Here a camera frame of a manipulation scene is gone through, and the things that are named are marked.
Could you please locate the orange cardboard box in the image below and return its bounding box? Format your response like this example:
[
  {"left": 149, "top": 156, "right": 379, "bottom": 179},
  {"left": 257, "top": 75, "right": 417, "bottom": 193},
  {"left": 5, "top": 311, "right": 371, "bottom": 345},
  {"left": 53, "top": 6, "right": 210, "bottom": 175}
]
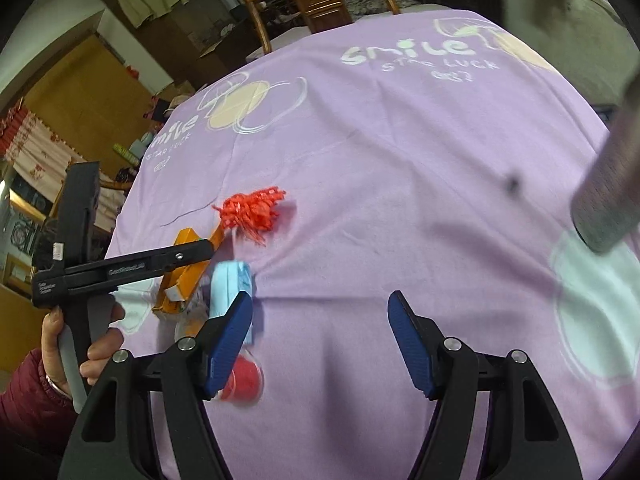
[{"left": 151, "top": 227, "right": 232, "bottom": 322}]

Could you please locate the light blue packet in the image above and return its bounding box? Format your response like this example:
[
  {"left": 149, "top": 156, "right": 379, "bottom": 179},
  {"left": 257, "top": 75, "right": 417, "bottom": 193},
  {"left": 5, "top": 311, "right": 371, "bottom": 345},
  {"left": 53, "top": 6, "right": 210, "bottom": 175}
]
[{"left": 207, "top": 260, "right": 257, "bottom": 348}]

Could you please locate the purple printed tablecloth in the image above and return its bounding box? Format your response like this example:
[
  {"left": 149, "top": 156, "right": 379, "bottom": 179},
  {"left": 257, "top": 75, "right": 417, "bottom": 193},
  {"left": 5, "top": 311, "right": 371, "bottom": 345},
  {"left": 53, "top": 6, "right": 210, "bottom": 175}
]
[{"left": 102, "top": 2, "right": 640, "bottom": 480}]

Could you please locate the red foam fruit net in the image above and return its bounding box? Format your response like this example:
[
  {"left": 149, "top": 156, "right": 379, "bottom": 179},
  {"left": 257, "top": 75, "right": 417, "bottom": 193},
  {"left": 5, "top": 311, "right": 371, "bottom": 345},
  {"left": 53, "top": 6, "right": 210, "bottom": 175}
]
[{"left": 211, "top": 186, "right": 288, "bottom": 247}]

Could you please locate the brown wooden wardrobe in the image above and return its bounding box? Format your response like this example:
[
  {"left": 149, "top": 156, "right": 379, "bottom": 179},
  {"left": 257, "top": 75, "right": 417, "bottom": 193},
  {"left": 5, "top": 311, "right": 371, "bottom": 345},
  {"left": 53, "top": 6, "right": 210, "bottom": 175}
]
[{"left": 97, "top": 0, "right": 261, "bottom": 91}]

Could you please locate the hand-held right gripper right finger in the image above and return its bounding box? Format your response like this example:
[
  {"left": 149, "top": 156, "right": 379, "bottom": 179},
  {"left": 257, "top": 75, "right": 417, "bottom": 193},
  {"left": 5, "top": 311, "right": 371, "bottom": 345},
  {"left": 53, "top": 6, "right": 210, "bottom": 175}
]
[{"left": 387, "top": 290, "right": 583, "bottom": 480}]

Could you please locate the red jelly cup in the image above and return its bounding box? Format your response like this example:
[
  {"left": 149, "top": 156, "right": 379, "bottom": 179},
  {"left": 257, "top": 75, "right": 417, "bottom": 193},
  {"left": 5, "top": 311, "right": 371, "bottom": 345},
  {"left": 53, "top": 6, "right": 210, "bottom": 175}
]
[{"left": 217, "top": 352, "right": 265, "bottom": 405}]

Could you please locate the stainless steel bottle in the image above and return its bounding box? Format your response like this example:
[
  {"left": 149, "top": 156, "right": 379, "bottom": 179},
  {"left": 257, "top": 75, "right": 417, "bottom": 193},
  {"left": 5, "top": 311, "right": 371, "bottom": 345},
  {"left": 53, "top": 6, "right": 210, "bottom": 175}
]
[{"left": 571, "top": 72, "right": 640, "bottom": 256}]

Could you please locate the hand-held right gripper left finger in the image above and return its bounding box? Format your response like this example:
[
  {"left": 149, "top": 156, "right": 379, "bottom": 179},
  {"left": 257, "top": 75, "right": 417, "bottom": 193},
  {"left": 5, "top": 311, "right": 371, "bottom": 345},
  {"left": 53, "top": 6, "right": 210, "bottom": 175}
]
[{"left": 57, "top": 290, "right": 254, "bottom": 480}]

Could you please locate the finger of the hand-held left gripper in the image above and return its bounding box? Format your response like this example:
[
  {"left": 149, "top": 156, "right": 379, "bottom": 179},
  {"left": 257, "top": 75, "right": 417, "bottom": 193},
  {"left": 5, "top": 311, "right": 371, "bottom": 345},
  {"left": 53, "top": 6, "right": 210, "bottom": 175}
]
[{"left": 147, "top": 238, "right": 217, "bottom": 282}]

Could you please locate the person's left forearm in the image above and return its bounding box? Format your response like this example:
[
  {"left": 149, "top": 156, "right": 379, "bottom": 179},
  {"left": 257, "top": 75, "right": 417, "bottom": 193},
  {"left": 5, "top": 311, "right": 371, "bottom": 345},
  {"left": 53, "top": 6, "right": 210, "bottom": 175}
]
[{"left": 0, "top": 350, "right": 78, "bottom": 443}]

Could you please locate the person's left hand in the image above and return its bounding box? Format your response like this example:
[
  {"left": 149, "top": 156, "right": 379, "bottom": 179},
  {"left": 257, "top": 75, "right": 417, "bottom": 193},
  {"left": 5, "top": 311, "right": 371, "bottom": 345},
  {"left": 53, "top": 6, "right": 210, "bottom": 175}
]
[{"left": 42, "top": 304, "right": 127, "bottom": 397}]

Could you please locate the floral door curtain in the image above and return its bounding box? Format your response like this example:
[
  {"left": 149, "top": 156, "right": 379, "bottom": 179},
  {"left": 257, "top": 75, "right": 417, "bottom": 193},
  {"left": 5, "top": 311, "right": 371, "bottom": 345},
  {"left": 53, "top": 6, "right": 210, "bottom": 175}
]
[{"left": 0, "top": 100, "right": 121, "bottom": 196}]

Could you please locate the green spray can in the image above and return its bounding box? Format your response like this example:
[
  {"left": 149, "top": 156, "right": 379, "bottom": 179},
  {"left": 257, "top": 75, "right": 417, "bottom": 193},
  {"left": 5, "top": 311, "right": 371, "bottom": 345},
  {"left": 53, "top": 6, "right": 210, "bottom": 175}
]
[{"left": 112, "top": 142, "right": 141, "bottom": 165}]

